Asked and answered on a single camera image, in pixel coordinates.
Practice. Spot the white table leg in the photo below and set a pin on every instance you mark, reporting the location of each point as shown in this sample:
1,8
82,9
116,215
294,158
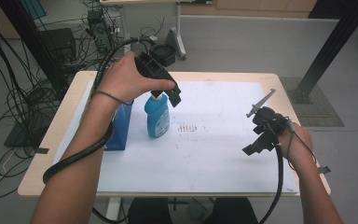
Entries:
114,208

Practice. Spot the computer tower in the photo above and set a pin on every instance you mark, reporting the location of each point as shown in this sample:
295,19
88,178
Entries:
101,31

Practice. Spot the grey tape piece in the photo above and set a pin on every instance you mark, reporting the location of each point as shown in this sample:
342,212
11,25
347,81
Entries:
41,150
324,170

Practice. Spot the blue cardboard box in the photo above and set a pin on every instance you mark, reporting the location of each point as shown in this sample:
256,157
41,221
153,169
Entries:
121,127

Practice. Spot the white table mat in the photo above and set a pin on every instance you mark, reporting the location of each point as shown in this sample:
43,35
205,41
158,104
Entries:
223,155

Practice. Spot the dark grey floor mat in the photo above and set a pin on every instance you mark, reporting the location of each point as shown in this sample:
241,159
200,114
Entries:
320,109

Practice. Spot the wooden cabinet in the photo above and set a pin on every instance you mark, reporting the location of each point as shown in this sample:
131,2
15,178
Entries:
248,7

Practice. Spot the person's leg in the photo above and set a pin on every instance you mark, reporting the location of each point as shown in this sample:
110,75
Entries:
149,213
233,213

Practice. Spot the black box device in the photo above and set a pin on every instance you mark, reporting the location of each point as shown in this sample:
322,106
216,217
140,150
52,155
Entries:
59,43

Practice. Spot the person's left hand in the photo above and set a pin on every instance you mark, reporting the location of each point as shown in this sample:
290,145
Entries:
122,79

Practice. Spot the black metal frame post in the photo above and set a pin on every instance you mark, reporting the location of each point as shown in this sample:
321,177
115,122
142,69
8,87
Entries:
329,49

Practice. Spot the person's left leg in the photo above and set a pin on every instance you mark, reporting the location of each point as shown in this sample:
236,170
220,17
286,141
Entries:
149,213

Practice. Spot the blue detergent bottle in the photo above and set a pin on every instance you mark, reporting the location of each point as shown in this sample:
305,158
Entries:
157,116

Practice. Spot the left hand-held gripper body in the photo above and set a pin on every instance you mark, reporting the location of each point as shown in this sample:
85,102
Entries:
154,67

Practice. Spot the dark metal stand post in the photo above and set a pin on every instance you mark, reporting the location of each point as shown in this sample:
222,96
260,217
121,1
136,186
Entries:
31,37

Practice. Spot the person's right hand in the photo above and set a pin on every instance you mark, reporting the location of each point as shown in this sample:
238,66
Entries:
298,146

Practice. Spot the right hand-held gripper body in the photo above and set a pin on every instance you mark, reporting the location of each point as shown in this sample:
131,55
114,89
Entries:
272,121

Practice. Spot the white desk frame legs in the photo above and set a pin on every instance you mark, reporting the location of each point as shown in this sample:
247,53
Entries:
180,31

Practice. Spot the person's right leg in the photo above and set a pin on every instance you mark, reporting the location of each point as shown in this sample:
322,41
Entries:
233,213

